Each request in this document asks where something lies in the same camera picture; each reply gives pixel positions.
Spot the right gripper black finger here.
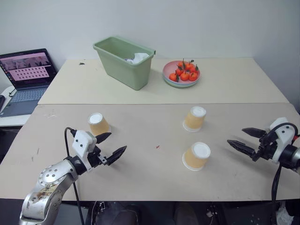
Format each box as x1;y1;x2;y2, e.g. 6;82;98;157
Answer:
226;139;255;158
241;127;268;139

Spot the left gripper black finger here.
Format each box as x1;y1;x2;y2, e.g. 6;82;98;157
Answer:
106;145;128;166
95;132;112;145

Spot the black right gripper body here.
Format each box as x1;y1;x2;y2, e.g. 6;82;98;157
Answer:
252;130;279;162

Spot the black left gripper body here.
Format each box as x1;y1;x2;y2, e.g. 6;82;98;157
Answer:
87;146;110;168

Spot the white crumpled paper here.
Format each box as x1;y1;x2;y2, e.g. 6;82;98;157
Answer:
124;52;150;65

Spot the yellow paper cup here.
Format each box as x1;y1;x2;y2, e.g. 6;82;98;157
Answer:
182;142;211;173
87;112;112;137
183;105;207;133

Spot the white crumpled bag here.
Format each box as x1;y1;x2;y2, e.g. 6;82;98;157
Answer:
276;206;295;225

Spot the green plastic bin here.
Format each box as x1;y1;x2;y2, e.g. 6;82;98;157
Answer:
92;35;157;91

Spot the light green plate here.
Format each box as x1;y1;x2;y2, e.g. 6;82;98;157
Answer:
163;75;201;89

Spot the pink plate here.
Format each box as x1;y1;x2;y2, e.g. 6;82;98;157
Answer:
163;60;201;83

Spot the dark grey open laptop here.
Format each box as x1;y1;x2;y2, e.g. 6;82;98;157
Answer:
0;48;58;118

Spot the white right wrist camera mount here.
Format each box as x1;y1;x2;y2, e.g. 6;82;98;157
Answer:
269;117;300;164

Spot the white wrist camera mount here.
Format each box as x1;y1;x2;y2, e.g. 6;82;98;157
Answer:
269;117;300;164
72;130;98;170

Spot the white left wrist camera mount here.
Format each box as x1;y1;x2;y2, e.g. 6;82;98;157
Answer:
72;130;98;170

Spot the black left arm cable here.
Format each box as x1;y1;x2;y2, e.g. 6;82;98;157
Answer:
64;127;85;225

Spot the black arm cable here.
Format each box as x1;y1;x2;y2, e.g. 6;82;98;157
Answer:
271;122;300;203
64;127;85;225

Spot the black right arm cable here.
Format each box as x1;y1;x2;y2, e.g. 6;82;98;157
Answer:
271;122;300;203

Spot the black laptop cable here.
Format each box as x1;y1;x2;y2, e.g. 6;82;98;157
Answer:
0;90;17;113

